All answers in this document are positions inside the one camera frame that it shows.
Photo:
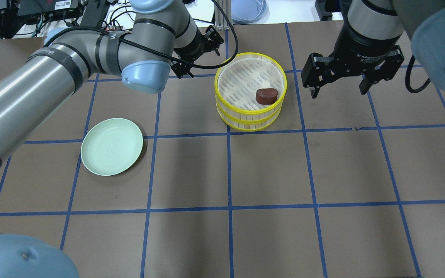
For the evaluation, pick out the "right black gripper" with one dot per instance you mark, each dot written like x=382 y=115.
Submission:
x=362 y=48

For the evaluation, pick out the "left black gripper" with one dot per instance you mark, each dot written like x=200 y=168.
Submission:
x=194 y=46

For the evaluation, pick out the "yellow bamboo steamer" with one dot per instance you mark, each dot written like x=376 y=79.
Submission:
x=247 y=126
x=236 y=86

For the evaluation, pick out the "brown steamed bun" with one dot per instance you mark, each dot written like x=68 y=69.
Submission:
x=266 y=96

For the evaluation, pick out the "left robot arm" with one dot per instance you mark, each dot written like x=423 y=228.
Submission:
x=164 y=38

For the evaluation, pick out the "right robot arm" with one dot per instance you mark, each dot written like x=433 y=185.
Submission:
x=423 y=21

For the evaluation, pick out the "blue plate on desk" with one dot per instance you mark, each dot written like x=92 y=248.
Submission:
x=247 y=11

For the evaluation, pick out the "black power adapter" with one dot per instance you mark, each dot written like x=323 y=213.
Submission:
x=94 y=13

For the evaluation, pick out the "mint green plate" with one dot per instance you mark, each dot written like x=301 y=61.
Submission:
x=111 y=147

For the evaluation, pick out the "aluminium frame post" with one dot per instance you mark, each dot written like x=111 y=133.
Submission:
x=222 y=14

